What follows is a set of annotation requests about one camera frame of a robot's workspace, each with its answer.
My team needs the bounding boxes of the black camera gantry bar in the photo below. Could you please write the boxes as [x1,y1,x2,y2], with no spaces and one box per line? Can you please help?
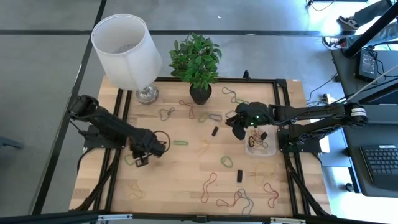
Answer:
[0,210,398,224]

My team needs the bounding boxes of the white cord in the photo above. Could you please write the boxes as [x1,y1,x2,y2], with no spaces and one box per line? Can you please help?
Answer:
[347,64,398,101]

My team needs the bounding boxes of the long blue rubber band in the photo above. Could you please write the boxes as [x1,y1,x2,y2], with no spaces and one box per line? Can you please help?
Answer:
[253,136,270,149]

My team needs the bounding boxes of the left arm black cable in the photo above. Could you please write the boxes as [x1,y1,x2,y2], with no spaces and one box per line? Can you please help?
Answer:
[152,129,172,154]

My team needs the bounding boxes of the black power adapter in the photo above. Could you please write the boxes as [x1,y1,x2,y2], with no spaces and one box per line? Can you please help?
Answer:
[355,50,379,82]

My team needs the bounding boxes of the large yellow rubber band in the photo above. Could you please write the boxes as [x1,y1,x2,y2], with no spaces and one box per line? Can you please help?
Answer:
[253,162,277,187]

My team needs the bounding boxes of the white shade table lamp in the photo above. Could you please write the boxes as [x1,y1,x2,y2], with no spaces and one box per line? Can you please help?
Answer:
[90,13,163,105]

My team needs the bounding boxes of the person's leg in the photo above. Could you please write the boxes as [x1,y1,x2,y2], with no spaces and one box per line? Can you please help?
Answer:
[344,21,398,49]
[354,0,393,26]

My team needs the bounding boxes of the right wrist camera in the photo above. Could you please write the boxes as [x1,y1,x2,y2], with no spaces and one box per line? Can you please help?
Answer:
[232,123,247,141]

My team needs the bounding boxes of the grey chair base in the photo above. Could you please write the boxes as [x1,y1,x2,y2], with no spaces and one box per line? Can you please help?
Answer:
[0,136,24,150]

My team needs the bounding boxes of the black diagonal pole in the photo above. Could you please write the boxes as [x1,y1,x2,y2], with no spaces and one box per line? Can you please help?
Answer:
[341,0,398,59]

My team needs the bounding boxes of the green potted plant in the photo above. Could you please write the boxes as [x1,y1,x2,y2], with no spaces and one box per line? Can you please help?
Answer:
[168,32,223,106]

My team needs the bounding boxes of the clear plastic bin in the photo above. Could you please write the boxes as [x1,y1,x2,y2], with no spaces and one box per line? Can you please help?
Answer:
[243,126,277,157]

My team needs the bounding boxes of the grey rubber band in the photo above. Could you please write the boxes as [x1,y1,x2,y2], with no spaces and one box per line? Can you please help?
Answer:
[159,106,177,122]

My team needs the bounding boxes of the dark grey desk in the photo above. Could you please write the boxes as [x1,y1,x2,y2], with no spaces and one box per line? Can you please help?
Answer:
[330,47,398,198]

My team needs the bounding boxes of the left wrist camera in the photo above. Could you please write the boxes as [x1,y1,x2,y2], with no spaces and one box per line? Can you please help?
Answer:
[134,154,150,168]

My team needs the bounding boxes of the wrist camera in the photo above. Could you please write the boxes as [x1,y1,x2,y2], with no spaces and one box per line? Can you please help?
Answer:
[134,154,150,168]
[232,123,247,141]

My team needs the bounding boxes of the long red rubber band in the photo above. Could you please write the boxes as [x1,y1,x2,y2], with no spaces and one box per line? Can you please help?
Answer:
[215,190,243,208]
[200,172,218,204]

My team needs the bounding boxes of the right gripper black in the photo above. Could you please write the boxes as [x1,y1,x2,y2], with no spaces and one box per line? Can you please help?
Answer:
[224,102,255,129]

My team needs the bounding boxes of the black keyboard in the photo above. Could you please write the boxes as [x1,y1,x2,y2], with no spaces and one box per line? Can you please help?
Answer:
[359,144,398,192]

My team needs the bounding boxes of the white paper sheet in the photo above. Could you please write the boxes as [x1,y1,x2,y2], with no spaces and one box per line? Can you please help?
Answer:
[318,136,331,154]

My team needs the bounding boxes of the long grey-green rubber band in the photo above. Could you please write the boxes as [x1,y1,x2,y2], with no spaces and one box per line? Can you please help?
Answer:
[221,86,239,104]

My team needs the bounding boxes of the long grey-blue rubber band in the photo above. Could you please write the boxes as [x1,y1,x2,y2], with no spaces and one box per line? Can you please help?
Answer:
[234,188,255,216]

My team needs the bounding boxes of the person's shoe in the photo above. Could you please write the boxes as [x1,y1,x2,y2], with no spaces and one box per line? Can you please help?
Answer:
[336,15,361,31]
[321,35,346,51]

